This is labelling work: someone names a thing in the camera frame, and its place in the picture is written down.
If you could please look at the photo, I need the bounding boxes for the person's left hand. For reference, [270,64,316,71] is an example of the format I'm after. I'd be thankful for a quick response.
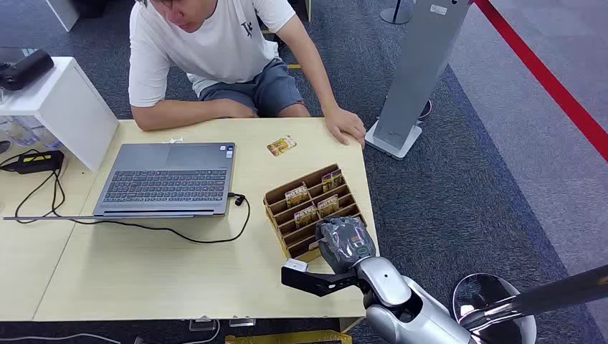
[323,106,367,150]

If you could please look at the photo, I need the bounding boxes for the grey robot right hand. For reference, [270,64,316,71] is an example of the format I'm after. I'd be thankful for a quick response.
[316,216,376,275]

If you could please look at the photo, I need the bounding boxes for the gold printed hotel card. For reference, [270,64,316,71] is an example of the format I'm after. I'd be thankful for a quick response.
[266,135,298,158]
[284,182,312,209]
[316,194,340,219]
[293,205,318,229]
[321,169,344,192]

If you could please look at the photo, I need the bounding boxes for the brown cardboard card holder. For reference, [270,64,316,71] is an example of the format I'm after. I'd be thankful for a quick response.
[263,163,368,264]

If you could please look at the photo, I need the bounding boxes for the person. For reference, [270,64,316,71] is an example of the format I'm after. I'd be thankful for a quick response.
[128,0,367,150]

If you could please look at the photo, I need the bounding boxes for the grey kiosk stand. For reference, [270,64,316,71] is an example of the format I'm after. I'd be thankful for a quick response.
[364,0,472,161]

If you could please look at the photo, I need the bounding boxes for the round metal stanchion base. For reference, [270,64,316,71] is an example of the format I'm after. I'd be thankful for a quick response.
[379,0,414,26]

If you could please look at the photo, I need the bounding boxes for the grey laptop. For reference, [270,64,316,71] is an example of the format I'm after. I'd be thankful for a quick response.
[4,142,237,222]

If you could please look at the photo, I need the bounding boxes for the red barrier belt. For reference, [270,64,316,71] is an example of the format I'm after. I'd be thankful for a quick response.
[474,0,608,164]

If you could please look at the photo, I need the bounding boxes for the white box cabinet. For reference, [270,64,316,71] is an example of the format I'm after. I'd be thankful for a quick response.
[0,56,120,173]

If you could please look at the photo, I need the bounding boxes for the white furniture panel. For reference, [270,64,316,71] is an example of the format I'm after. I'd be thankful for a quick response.
[44,0,80,32]

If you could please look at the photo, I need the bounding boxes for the black power adapter yellow label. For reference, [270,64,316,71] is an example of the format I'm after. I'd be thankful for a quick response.
[1,150,65,175]

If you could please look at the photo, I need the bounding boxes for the clear plastic bottle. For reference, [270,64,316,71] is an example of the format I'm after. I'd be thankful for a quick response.
[8,116,63,151]

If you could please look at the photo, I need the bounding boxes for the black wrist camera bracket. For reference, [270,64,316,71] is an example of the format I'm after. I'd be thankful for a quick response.
[280,265,365,299]

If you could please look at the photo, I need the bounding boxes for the yellow metal frame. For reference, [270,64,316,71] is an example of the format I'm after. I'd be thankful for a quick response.
[224,330,353,344]

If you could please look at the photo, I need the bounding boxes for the black laptop power cable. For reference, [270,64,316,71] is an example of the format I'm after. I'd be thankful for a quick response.
[13,168,252,245]

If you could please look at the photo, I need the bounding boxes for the white cable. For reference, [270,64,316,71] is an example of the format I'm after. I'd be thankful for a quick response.
[0,332,122,344]

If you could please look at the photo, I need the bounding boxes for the thin black cable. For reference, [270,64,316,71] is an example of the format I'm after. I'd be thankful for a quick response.
[0,149,40,168]

